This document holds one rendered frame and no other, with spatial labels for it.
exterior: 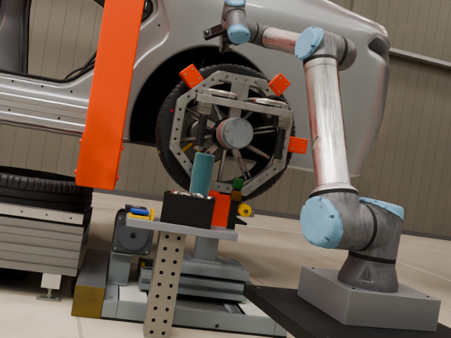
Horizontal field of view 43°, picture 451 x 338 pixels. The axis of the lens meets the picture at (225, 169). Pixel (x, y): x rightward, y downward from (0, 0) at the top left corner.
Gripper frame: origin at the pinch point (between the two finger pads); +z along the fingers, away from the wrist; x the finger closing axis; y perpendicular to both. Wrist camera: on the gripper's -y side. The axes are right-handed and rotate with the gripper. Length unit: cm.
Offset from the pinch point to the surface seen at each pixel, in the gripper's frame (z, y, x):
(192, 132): 47, -11, -17
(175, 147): 7, -26, -47
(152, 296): 3, -42, -114
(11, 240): 23, -98, -78
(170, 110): 6.1, -26.1, -28.4
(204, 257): 46, -14, -87
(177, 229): -13, -31, -93
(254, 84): -6.0, 11.7, -23.5
